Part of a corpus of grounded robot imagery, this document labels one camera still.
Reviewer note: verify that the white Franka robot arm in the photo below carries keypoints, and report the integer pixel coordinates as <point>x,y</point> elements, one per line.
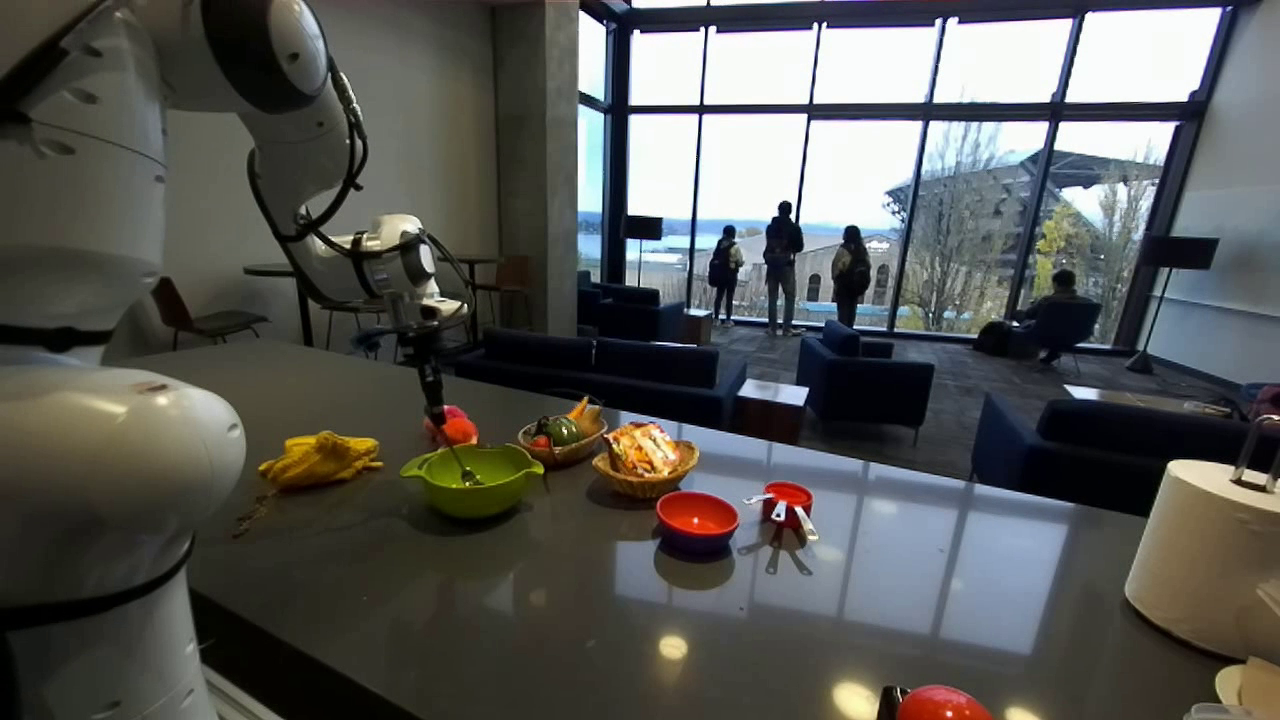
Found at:
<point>93,532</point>

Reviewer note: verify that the wicker basket with bread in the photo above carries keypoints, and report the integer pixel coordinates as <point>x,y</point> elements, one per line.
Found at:
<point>644,483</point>

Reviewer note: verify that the white paper towel roll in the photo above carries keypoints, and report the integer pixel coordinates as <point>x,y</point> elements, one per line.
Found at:
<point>1202,552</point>

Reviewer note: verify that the long dark blue sofa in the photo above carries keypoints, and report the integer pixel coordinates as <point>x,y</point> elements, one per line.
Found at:
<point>625,367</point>

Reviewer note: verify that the tall standing person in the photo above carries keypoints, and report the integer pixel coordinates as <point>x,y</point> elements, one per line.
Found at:
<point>783,253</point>

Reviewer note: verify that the small pale box table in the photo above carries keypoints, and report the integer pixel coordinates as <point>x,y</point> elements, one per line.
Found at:
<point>698,325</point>

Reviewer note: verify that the dark sofa with low back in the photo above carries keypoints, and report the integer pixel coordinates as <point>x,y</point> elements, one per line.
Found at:
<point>1104,444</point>

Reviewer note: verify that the dark armchair by window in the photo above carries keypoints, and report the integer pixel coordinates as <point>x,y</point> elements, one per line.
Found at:
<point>620,308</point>

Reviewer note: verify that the round cafe table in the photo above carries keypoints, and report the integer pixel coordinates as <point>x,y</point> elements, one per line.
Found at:
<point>261,271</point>

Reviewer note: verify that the toy bread pieces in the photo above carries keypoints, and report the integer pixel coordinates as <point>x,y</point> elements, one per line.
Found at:
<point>644,450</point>

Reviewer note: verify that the dark blue armchair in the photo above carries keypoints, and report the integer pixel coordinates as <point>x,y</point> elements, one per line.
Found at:
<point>862,383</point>

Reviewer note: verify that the small square side table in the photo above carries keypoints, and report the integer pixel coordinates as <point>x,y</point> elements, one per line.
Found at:
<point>775,399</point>

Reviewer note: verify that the small red cup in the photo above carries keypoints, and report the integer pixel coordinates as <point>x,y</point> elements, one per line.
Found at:
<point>786,492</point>

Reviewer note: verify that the short standing person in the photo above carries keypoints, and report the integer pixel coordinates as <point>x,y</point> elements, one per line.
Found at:
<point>727,275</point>

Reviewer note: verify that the small black speaker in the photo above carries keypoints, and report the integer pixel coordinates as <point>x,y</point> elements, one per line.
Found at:
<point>644,226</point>

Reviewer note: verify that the wicker basket with toy vegetables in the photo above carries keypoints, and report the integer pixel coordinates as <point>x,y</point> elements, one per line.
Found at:
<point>565,450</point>

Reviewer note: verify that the yellow cloth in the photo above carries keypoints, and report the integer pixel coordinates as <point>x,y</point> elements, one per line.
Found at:
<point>321,459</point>

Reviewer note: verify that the red orange toy fruit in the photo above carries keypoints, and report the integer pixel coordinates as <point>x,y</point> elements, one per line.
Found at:
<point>463,425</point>

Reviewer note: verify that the red bowl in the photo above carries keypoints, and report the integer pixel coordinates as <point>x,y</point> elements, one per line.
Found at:
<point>695,519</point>

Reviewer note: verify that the red round object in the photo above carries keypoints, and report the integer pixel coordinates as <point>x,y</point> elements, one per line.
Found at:
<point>940,703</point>

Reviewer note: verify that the white plate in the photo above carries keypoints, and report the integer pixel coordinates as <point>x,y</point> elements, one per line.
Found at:
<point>1255,682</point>

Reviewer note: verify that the black speaker on stand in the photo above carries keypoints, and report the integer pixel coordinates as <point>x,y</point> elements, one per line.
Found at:
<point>1182,248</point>

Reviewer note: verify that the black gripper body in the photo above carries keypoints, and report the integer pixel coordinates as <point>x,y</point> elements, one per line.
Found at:
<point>429,342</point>

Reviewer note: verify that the standing person in dark coat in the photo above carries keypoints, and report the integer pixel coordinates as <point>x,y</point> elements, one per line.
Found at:
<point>848,275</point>

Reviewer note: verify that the green toy vegetable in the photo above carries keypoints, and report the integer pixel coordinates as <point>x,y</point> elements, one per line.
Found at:
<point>562,430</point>

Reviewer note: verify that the seated person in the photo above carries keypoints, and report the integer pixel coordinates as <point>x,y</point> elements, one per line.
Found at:
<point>1061,312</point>

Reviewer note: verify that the dark low chair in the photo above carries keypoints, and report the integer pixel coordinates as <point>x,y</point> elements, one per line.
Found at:
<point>206,322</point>

